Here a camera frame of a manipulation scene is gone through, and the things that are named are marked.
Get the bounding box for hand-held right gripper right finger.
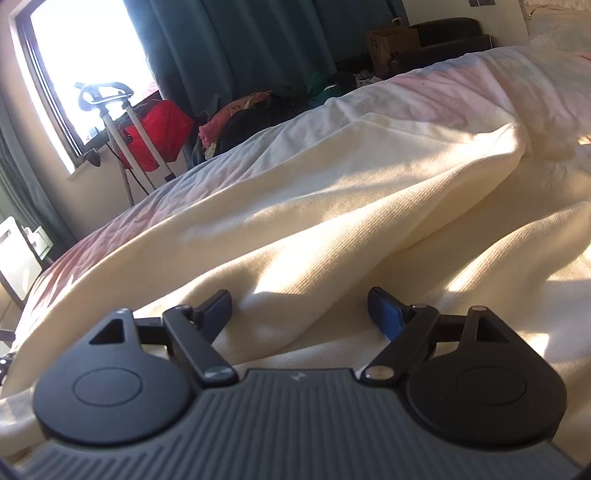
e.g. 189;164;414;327
360;286;512;386

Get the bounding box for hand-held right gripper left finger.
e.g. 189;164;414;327
88;289;238;388

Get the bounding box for cream zip-up sweatshirt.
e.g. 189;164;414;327
0;113;591;467

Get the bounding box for pink clothes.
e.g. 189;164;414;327
198;90;274;160

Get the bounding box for pile of clothes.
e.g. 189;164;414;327
216;93;311;154

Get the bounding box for green clothes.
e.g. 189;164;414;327
304;70;357;106

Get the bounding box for black chair with white back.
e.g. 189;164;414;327
0;216;45;311

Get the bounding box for teal curtain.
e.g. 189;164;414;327
0;92;78;251

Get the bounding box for red bag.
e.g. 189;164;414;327
115;98;196;172

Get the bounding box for bed with white sheet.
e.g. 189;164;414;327
18;33;591;333

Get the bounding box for white patterned cloth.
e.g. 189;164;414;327
355;69;385;88

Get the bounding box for garment steamer stand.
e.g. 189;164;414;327
74;82;175;207

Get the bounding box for wide blue curtain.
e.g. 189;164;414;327
124;0;408;121

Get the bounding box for brown paper bag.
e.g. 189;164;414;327
366;17;422;77

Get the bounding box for black sofa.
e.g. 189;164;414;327
336;17;493;80

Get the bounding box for dark framed window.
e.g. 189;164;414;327
9;0;161;163

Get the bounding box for white pillow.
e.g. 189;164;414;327
522;0;591;52

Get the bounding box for white wall box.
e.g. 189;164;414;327
24;225;53;253

